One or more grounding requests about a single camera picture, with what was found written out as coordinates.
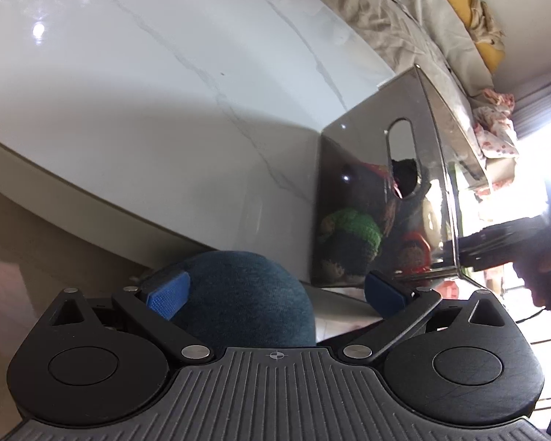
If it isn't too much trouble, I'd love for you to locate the floral patterned cloth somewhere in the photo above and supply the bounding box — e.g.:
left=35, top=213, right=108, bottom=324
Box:
left=472, top=88, right=521, bottom=159

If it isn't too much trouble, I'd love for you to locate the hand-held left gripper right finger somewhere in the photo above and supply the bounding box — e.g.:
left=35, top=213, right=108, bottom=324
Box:
left=341, top=271, right=511, bottom=367

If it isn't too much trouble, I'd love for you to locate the small red doll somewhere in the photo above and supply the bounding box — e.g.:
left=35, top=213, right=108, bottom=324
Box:
left=397, top=232, right=435, bottom=273

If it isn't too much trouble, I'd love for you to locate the blue fabric stool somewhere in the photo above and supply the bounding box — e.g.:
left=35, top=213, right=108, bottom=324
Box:
left=154, top=250, right=317, bottom=349

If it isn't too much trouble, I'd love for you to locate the doll with red hat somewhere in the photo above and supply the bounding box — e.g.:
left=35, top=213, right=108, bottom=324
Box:
left=316, top=162, right=398, bottom=283

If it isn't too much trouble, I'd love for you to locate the window curtain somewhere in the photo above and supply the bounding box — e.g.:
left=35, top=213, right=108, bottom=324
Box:
left=513, top=73, right=551, bottom=141

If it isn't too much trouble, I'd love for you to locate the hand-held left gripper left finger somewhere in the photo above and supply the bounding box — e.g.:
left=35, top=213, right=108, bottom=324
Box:
left=50, top=270, right=216, bottom=368

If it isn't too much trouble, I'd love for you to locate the person's right hand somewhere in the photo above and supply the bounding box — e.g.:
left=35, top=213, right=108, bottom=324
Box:
left=514, top=230, right=551, bottom=314

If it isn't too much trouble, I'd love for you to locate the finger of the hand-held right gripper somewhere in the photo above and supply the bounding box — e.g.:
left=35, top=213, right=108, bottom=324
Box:
left=442, top=218, right=551, bottom=271

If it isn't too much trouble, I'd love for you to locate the smoky grey transparent storage box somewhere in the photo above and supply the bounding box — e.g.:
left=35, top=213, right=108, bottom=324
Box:
left=310, top=67, right=493, bottom=291

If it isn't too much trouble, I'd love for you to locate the yellow cushion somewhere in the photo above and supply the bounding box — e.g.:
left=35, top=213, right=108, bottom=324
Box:
left=436, top=0, right=507, bottom=73

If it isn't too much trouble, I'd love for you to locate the white marble desktop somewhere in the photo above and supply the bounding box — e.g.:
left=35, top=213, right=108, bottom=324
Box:
left=0, top=0, right=396, bottom=286

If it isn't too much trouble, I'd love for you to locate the black plush animal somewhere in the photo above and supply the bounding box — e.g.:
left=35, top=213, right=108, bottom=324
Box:
left=390, top=158, right=430, bottom=198

